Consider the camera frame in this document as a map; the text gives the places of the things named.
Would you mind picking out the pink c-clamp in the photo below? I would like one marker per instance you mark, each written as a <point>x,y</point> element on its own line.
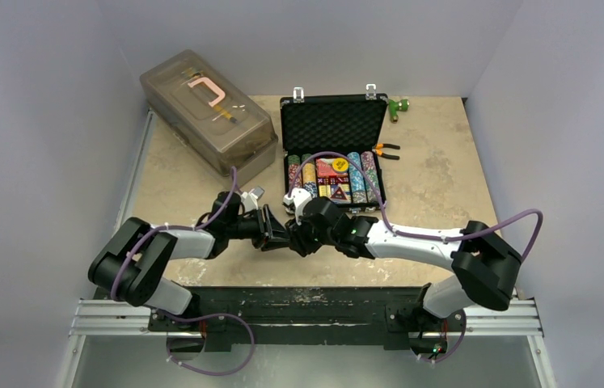
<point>218,93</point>

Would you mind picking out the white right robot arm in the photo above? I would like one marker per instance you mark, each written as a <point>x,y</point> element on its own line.
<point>484,266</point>

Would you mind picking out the red triangle all-in marker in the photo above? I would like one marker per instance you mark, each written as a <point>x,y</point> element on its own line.
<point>339,194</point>

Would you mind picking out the black poker set case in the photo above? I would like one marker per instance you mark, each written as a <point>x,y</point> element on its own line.
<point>337,123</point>

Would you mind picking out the green toy tool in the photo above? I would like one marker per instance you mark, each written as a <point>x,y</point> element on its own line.
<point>395,107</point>

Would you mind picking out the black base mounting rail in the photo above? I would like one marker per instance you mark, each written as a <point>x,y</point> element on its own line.
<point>375,316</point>

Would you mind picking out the blue yellow card deck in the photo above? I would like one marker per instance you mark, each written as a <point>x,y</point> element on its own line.
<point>324,190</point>

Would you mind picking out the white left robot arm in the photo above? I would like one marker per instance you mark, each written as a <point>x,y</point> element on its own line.
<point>131,265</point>

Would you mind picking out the yellow big blind button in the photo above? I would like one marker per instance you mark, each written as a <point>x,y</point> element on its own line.
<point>340,165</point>

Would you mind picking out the red dice in case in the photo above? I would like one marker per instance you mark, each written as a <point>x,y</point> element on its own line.
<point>325,181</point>

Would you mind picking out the red white chip row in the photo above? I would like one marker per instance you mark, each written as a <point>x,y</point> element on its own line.
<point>294,174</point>

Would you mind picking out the translucent brown plastic box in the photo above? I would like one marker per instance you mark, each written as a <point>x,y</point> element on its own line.
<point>236,133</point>

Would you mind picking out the purple green chip row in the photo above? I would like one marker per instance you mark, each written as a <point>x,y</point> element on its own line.
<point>371,183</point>

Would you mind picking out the yellow blue chip row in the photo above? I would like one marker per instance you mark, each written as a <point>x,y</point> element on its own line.
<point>309,179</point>

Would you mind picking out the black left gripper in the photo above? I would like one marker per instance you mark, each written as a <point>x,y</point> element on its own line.
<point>276,235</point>

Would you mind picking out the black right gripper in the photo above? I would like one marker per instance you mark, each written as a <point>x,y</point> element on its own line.
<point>304,235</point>

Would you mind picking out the red card deck box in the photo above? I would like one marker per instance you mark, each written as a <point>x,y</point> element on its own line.
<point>324,168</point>

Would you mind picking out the light blue chip row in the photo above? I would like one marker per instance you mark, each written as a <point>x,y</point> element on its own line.
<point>356,179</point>

